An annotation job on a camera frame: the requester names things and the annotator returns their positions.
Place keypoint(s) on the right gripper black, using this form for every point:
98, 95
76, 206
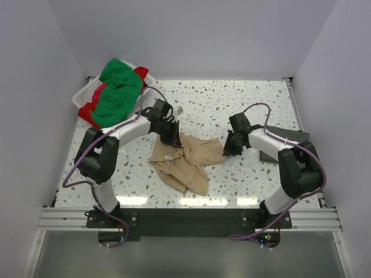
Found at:
228, 150

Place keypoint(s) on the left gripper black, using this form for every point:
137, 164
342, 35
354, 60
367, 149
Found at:
173, 139

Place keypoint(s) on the beige t shirt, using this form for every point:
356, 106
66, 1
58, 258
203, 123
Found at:
183, 168

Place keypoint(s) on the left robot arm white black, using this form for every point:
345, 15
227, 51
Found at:
96, 159

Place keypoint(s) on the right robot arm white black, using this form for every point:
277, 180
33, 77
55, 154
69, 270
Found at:
300, 170

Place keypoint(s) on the green t shirt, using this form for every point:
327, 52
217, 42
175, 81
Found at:
118, 98

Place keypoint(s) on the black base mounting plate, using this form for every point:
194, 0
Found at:
125, 234

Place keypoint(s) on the pink garment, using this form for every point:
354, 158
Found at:
98, 92

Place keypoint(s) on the red t shirt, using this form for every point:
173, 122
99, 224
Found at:
85, 111

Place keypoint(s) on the white plastic laundry basket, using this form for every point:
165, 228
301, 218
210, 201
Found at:
84, 95

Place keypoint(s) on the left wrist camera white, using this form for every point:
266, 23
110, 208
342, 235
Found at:
179, 110

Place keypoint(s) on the aluminium frame rail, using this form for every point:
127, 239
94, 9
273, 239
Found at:
70, 219

